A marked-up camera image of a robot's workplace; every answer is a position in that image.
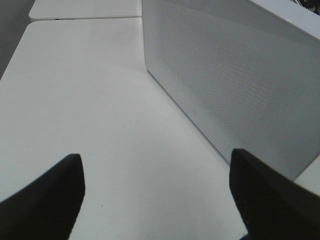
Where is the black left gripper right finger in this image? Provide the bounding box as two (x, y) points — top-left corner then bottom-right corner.
(230, 149), (320, 240)

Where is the white microwave door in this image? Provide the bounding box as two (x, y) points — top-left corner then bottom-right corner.
(142, 0), (320, 180)

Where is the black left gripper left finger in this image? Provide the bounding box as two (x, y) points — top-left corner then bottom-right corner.
(0, 153), (86, 240)

